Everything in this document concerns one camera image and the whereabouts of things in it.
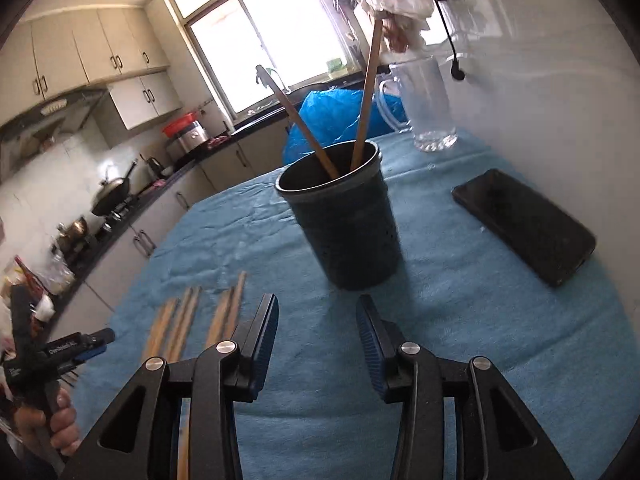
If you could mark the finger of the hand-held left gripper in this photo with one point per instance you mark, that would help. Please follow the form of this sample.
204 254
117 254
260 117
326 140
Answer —
95 342

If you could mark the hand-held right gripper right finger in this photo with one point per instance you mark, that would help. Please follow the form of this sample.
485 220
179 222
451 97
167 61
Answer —
367 345

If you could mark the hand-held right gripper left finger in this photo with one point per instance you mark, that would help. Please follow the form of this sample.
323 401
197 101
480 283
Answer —
265 345

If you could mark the wooden chopstick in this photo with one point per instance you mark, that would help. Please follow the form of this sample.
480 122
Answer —
169 332
191 320
159 332
235 305
181 322
219 317

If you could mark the black perforated utensil holder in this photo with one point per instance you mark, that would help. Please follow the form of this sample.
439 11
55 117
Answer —
345 230

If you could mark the wooden utensil with dark tip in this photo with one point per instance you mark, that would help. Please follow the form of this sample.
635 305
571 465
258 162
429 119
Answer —
300 122

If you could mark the long plain wooden utensil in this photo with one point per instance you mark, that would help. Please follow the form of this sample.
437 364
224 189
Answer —
367 95

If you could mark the person's left hand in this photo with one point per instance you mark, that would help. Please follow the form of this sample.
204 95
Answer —
62 425

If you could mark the blue towel table cover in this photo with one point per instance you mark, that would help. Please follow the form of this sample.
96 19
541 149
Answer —
450 335

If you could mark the metal pot on stove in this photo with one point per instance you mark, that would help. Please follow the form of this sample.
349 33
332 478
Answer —
75 232

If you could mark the beige kitchen base cabinets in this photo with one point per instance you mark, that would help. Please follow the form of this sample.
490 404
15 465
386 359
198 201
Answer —
165 220

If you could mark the black wok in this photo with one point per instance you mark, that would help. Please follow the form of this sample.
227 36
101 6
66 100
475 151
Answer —
112 192

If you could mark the steel kettle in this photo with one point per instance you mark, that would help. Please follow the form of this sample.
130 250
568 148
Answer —
152 166

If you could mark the black smartphone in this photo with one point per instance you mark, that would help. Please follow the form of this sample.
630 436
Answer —
525 225

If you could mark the steel pot with red lid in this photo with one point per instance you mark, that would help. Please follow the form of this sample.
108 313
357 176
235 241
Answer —
185 132

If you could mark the range hood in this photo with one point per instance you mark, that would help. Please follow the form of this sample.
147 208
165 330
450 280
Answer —
45 120

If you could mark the blue plastic bag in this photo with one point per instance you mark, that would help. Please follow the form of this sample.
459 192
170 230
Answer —
330 120

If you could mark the clear glass pitcher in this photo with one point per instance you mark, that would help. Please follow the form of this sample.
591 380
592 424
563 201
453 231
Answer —
430 105

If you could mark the kitchen window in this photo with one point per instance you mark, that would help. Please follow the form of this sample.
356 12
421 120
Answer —
280 25

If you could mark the beige wall cabinets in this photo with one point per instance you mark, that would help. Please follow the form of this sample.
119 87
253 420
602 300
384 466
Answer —
75 55

